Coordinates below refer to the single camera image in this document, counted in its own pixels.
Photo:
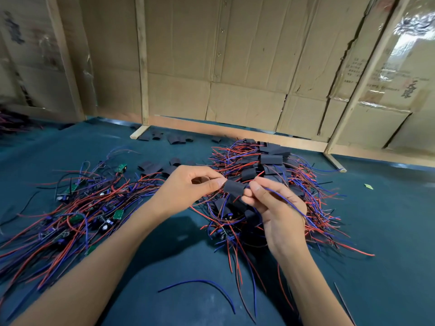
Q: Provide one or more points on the person's right hand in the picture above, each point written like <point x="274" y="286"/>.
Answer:
<point x="282" y="217"/>

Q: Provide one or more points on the person's left hand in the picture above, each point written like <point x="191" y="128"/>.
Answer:
<point x="180" y="190"/>

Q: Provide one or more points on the pile of black sleeve pieces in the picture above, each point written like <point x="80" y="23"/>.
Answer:
<point x="149" y="166"/>

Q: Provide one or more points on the pile of sleeved wired boards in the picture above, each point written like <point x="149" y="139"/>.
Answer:
<point x="272" y="159"/>

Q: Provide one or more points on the pile of unsleeved wired boards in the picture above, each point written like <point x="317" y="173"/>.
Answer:
<point x="68" y="214"/>

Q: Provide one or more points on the person's right forearm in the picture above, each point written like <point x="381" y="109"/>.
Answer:
<point x="316" y="292"/>

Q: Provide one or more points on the person's left forearm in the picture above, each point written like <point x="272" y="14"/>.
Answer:
<point x="81" y="281"/>

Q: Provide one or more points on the wooden ledge board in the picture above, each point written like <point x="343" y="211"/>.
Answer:
<point x="204" y="125"/>

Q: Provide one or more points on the small green scrap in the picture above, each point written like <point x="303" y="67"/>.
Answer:
<point x="368" y="186"/>

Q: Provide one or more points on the clear plastic sheet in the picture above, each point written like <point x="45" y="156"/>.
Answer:
<point x="411" y="51"/>

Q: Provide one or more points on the thin wooden post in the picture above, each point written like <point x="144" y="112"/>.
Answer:
<point x="142" y="57"/>

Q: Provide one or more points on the pale slanted wooden post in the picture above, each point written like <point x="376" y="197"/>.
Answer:
<point x="363" y="74"/>

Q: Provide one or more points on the wide wooden post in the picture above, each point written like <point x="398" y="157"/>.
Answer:
<point x="64" y="57"/>

